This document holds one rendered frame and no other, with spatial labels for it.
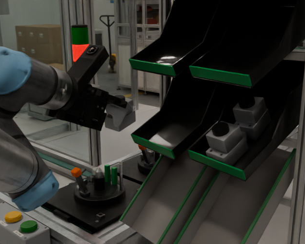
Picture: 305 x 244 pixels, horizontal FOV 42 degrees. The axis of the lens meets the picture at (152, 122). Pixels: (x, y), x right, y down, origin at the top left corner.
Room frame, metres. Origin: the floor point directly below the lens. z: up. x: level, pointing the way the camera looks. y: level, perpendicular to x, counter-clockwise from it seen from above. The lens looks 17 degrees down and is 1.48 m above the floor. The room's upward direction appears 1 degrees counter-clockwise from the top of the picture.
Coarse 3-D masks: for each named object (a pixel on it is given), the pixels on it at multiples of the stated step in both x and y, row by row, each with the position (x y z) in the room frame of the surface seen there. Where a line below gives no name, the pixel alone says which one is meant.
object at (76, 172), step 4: (76, 168) 0.94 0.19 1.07; (84, 168) 0.95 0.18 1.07; (72, 172) 0.93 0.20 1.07; (76, 172) 0.93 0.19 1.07; (80, 172) 0.93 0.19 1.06; (76, 176) 0.93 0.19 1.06; (80, 176) 0.94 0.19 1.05; (76, 180) 0.94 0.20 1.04; (80, 180) 0.94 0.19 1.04; (80, 184) 0.94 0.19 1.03; (84, 184) 0.95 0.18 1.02; (80, 188) 0.95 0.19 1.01; (84, 188) 0.95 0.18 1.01; (84, 192) 0.95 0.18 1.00
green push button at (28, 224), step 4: (28, 220) 0.86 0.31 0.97; (32, 220) 0.86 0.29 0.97; (24, 224) 0.84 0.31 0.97; (28, 224) 0.84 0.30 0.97; (32, 224) 0.84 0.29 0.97; (36, 224) 0.84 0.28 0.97; (20, 228) 0.83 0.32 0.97; (24, 228) 0.82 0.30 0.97; (28, 228) 0.82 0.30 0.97; (32, 228) 0.83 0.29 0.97; (36, 228) 0.84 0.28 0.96
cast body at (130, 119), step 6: (120, 96) 0.88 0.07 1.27; (132, 102) 0.89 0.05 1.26; (108, 114) 0.88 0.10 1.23; (126, 114) 0.87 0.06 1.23; (132, 114) 0.89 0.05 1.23; (108, 120) 0.87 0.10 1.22; (126, 120) 0.87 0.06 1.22; (132, 120) 0.89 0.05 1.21; (108, 126) 0.87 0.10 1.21; (114, 126) 0.86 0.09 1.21; (120, 126) 0.86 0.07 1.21; (126, 126) 0.88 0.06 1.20
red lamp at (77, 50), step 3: (72, 45) 1.20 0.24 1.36; (75, 45) 1.19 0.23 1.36; (78, 45) 1.18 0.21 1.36; (81, 45) 1.18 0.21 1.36; (84, 45) 1.19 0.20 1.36; (87, 45) 1.20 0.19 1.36; (72, 48) 1.20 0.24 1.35; (75, 48) 1.19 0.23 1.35; (78, 48) 1.18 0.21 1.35; (81, 48) 1.18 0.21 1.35; (84, 48) 1.19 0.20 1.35; (75, 51) 1.19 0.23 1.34; (78, 51) 1.18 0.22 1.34; (81, 51) 1.18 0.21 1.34; (75, 54) 1.19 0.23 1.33; (78, 54) 1.18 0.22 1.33; (75, 57) 1.19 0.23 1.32; (78, 57) 1.18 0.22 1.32; (75, 60) 1.19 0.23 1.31
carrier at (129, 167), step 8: (152, 152) 1.23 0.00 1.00; (128, 160) 1.24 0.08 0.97; (136, 160) 1.24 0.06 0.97; (144, 160) 1.19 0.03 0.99; (152, 160) 1.19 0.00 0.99; (128, 168) 1.17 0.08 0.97; (136, 168) 1.17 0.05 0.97; (144, 168) 1.13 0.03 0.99; (128, 176) 1.11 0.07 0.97; (136, 176) 1.11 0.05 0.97; (144, 176) 1.11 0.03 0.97
